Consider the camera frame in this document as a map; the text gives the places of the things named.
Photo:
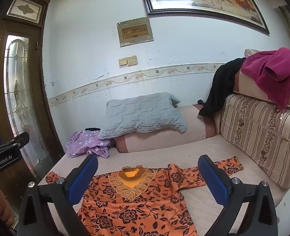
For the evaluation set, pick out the small gold framed picture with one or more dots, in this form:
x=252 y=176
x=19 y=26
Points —
x=135 y=31

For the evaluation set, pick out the leaded glass transom window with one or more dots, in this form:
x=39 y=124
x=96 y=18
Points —
x=25 y=9

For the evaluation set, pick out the black cloth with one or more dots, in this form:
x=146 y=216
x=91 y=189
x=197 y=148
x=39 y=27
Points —
x=221 y=88

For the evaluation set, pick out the magenta cloth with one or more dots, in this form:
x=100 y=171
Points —
x=272 y=73

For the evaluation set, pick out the person's left hand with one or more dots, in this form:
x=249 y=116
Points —
x=5 y=207

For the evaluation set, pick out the pink bolster cushion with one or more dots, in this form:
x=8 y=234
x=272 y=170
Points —
x=164 y=137

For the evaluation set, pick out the orange floral shirt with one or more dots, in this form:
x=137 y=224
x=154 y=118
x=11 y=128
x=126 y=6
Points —
x=140 y=201

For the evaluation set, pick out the grey quilted pillow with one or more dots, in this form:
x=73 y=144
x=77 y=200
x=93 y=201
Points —
x=142 y=114

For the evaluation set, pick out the beige wall switch plate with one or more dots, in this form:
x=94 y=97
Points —
x=127 y=61

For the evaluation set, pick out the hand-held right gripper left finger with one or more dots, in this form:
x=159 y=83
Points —
x=84 y=177

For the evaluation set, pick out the wooden door with leaded glass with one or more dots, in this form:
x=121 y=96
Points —
x=14 y=91

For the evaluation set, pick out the purple floral garment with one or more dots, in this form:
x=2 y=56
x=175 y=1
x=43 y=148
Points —
x=86 y=143

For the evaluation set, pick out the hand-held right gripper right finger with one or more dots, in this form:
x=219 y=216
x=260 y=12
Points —
x=213 y=180

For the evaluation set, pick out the striped floral back cushion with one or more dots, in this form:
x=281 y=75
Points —
x=257 y=137

